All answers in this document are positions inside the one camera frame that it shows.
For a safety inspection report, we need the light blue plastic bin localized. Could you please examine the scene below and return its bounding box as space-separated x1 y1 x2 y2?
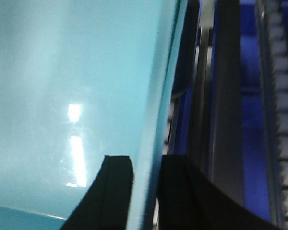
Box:
0 0 188 230

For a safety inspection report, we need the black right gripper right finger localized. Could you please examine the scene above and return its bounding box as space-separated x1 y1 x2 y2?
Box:
157 155 277 230

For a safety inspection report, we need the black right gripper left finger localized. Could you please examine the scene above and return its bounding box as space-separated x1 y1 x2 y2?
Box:
62 156 133 230

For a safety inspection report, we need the white roller track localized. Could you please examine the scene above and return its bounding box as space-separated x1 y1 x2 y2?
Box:
255 0 288 230

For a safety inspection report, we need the dark blue ribbed crate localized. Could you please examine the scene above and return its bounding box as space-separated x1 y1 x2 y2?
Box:
168 0 281 230

